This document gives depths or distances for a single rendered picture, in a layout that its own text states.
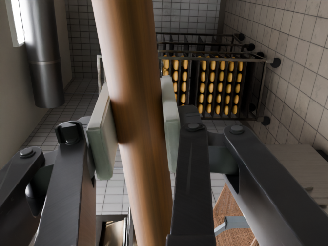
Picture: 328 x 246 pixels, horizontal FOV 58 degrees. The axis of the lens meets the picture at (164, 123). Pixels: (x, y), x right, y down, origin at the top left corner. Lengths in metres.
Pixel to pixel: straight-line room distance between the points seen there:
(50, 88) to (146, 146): 3.23
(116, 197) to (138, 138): 2.35
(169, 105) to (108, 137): 0.03
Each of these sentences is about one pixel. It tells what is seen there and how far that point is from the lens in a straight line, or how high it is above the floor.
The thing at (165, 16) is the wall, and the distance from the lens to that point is 5.20.
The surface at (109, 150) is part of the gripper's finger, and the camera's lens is 0.15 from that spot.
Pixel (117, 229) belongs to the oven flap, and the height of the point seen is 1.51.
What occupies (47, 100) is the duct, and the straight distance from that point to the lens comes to 3.44.
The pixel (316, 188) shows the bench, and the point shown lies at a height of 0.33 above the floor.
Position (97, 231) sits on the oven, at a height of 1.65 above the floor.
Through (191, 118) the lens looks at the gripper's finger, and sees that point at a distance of 0.15.
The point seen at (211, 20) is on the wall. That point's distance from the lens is 5.31.
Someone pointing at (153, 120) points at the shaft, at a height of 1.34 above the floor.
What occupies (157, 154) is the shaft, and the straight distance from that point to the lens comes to 0.18.
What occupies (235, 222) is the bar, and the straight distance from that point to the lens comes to 1.49.
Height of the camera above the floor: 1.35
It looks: 4 degrees down
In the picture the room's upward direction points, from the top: 89 degrees counter-clockwise
